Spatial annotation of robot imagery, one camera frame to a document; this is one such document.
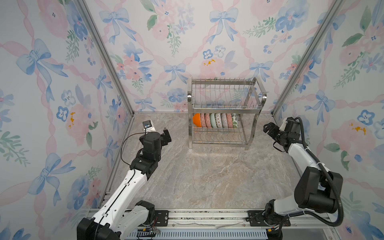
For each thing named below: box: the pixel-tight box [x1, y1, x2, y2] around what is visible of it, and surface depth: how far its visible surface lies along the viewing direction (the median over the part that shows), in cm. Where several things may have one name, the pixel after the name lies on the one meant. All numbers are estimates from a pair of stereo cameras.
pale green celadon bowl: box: [210, 113, 217, 128], surface depth 102 cm
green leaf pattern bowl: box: [231, 113, 239, 128], surface depth 102 cm
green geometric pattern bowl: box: [215, 113, 223, 128], surface depth 102 cm
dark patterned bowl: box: [205, 113, 212, 128], surface depth 102 cm
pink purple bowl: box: [200, 113, 207, 128], surface depth 102 cm
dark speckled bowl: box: [226, 113, 233, 128], surface depth 102 cm
